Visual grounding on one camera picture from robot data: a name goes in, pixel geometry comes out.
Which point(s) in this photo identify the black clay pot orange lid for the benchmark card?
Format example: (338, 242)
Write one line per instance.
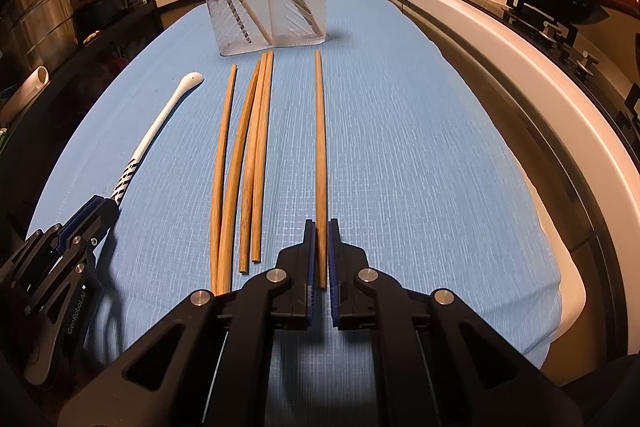
(102, 4)

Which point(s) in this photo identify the blue tablecloth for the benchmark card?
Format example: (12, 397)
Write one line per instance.
(400, 182)

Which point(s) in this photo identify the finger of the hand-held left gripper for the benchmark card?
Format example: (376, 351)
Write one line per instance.
(80, 216)
(102, 222)

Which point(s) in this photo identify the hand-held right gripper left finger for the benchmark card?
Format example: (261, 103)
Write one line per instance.
(310, 302)

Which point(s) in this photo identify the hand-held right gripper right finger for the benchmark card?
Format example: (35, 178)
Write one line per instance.
(334, 302)

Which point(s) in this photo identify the white paper roll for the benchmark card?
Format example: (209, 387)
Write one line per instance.
(30, 87)

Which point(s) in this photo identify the black gas stove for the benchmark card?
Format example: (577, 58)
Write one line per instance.
(500, 14)

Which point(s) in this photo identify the large steel stockpot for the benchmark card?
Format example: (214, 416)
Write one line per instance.
(35, 17)

